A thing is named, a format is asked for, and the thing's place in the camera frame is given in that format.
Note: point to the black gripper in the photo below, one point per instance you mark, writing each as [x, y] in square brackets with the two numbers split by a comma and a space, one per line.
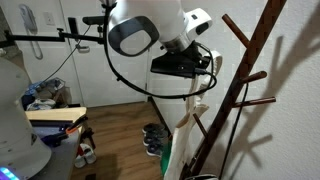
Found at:
[196, 55]

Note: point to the grey sneaker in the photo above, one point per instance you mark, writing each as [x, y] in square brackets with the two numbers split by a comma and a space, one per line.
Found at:
[154, 128]
[154, 150]
[155, 139]

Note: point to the white wall phone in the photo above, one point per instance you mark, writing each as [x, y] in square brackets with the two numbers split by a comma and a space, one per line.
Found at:
[28, 16]

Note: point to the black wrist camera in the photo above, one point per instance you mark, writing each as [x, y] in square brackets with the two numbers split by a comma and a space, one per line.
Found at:
[173, 66]

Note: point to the black stereo camera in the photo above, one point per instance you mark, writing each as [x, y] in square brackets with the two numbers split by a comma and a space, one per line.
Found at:
[94, 20]

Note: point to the white light switch plate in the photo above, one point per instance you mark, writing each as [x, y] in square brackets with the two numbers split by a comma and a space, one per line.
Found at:
[49, 18]

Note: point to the white plastic bag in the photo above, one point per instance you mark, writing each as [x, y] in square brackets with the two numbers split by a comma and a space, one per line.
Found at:
[41, 104]

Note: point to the small black floor object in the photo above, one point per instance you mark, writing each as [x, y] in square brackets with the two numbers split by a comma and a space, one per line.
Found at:
[90, 177]

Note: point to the white door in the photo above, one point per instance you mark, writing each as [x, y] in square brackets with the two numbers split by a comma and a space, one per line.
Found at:
[96, 80]

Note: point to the black clamp orange tip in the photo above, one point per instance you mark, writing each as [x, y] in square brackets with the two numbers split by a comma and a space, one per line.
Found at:
[71, 128]

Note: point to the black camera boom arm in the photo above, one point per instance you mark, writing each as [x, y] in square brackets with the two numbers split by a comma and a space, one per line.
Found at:
[36, 37]

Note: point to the white sneaker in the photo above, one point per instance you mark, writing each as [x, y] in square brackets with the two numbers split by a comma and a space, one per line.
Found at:
[80, 162]
[89, 152]

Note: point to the light wooden board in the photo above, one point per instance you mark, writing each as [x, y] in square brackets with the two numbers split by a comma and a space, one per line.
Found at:
[55, 114]

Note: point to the brown wooden coat stand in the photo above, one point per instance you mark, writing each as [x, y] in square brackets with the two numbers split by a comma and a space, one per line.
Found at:
[246, 63]

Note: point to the blue cloth pile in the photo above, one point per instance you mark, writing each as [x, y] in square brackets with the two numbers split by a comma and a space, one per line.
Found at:
[31, 90]

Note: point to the cream San Francisco tote bag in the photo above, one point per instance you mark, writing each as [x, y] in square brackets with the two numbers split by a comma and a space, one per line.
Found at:
[181, 146]

